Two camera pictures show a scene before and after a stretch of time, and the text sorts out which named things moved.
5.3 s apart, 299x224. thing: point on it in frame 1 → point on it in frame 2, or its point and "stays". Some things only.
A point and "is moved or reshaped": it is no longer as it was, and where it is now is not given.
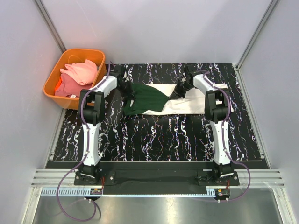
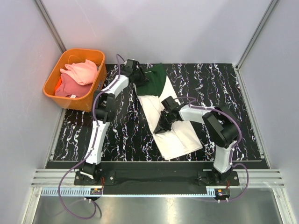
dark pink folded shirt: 67,87 stays
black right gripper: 177,91 → 160,128
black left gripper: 128,95 → 143,78
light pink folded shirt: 83,73 stays
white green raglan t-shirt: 154,99 is moved or reshaped
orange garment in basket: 59,83 stays
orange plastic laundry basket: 68,56 stays
